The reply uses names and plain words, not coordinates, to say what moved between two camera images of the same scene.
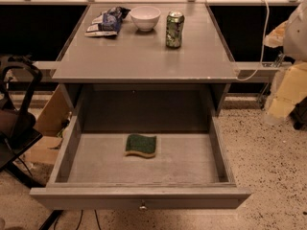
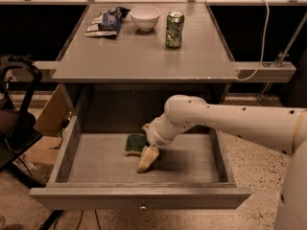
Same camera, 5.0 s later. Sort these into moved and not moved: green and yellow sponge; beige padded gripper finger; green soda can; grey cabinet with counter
Moved: beige padded gripper finger
Not moved: green and yellow sponge; green soda can; grey cabinet with counter
